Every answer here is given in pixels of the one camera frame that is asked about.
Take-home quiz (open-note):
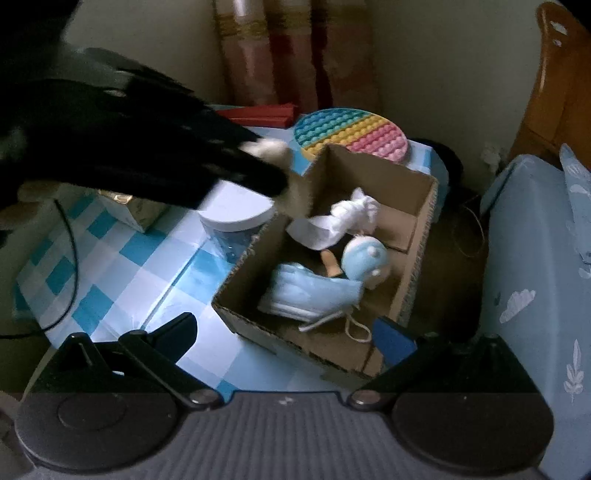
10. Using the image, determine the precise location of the pink gold curtain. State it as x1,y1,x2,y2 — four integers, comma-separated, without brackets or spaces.
214,0,381,113

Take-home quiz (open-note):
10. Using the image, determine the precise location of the gold tissue pack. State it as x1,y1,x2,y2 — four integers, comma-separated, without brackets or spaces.
97,190,169,233

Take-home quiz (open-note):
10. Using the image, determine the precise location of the white cloth bunny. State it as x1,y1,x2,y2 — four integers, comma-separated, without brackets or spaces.
287,188,381,251

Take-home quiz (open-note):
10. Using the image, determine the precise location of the blue floral bedsheet mattress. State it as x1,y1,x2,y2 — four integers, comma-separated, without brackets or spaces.
481,155,590,479

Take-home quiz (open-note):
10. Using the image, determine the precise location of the light blue face mask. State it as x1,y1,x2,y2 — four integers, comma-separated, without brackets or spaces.
257,263,373,344

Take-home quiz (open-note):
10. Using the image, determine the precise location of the pale blue round plush toy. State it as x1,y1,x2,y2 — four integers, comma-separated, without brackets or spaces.
341,236,391,290

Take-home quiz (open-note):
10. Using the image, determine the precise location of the rainbow round pop-it toy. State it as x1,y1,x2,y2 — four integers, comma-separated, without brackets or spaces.
294,108,409,163

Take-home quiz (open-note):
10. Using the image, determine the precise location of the clear jar with white lid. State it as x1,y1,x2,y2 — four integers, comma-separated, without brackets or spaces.
197,181,274,263

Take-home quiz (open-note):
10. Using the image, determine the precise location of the wooden bed headboard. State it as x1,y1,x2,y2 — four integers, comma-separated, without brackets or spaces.
509,2,590,168

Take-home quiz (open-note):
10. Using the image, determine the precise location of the orange rubber squeeze toy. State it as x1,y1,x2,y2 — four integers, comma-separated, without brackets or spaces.
321,249,342,278

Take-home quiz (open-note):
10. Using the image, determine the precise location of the blue floral pillow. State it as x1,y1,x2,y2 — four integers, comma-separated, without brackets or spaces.
559,144,591,280

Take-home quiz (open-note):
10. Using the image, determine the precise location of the red folded fan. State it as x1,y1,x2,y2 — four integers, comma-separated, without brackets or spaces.
217,104,298,129

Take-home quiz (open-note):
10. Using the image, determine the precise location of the open cardboard box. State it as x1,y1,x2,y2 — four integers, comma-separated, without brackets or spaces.
212,145,438,379

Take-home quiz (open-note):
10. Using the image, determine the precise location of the white wall plug adapter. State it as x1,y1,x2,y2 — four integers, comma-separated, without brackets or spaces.
480,145,503,174

